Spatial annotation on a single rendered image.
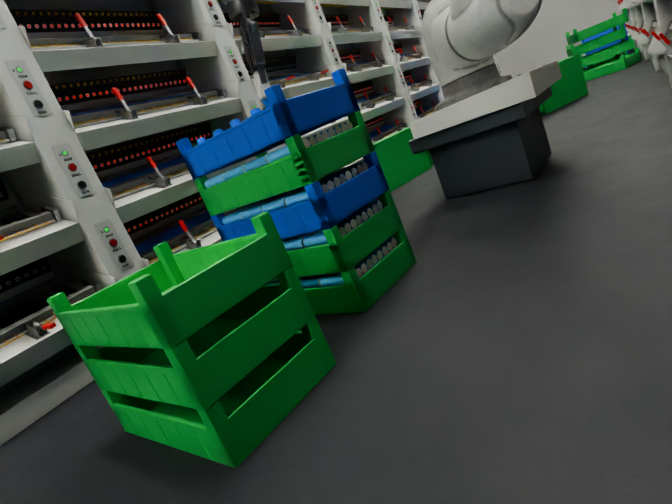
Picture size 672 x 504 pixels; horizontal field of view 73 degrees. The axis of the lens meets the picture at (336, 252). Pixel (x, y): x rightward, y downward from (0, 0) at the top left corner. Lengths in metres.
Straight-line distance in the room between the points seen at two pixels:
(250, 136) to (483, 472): 0.60
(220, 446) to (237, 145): 0.50
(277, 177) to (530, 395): 0.51
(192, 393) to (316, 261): 0.36
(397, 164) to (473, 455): 1.57
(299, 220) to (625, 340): 0.50
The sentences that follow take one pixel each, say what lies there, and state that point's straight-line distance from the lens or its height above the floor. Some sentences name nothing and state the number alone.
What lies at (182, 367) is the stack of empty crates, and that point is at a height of 0.14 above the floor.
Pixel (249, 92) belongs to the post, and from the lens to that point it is 1.70.
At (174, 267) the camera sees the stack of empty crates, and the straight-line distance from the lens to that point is 0.84.
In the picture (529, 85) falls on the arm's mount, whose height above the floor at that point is 0.23.
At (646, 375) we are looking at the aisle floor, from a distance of 0.51.
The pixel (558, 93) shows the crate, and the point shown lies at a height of 0.06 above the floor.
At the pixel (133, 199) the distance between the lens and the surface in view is 1.27.
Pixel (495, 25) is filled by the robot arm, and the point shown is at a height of 0.38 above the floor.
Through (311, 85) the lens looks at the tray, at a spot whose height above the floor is 0.51.
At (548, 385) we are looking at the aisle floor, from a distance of 0.51.
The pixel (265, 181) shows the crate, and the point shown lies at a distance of 0.81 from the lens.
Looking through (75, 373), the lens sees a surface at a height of 0.04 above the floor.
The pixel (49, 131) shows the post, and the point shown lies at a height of 0.54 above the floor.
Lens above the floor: 0.30
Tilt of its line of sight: 14 degrees down
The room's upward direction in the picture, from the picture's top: 23 degrees counter-clockwise
